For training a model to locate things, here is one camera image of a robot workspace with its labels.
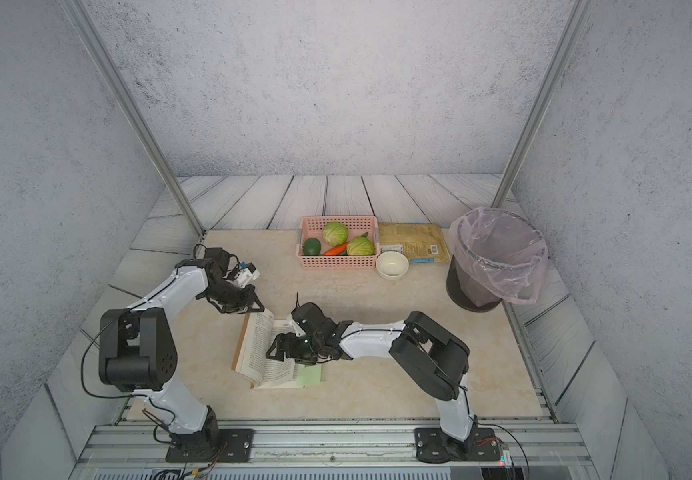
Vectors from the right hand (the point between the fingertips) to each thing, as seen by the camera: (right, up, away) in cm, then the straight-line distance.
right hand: (276, 360), depth 80 cm
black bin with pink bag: (+65, +27, +14) cm, 72 cm away
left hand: (-6, +12, +9) cm, 16 cm away
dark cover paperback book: (-6, +1, -3) cm, 7 cm away
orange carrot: (+14, +29, +32) cm, 46 cm away
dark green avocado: (+5, +31, +31) cm, 44 cm away
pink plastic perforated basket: (+4, +38, +39) cm, 55 cm away
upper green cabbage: (+14, +35, +31) cm, 49 cm away
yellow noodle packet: (+46, +32, +35) cm, 66 cm away
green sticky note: (+9, -5, +2) cm, 10 cm away
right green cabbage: (+23, +31, +27) cm, 47 cm away
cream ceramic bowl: (+34, +24, +28) cm, 50 cm away
